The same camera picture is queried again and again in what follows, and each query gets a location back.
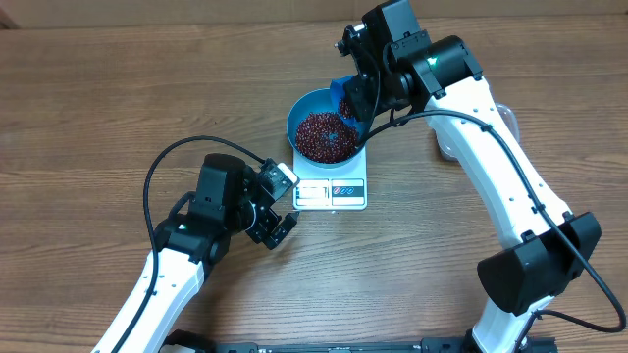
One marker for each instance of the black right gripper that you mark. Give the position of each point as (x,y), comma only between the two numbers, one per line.
(359,92)

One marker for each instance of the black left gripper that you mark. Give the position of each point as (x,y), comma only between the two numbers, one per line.
(259,232)

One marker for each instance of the blue plastic measuring scoop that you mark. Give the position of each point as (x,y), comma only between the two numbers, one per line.
(339,102)

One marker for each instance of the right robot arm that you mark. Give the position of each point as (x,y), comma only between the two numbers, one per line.
(544,246)

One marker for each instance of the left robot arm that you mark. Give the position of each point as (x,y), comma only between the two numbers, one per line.
(230,198)

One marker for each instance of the white digital kitchen scale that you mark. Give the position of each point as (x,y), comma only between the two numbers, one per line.
(331,187)

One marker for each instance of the red adzuki beans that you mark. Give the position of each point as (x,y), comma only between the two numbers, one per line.
(326,138)

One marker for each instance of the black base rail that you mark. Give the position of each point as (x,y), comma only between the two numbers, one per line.
(338,347)

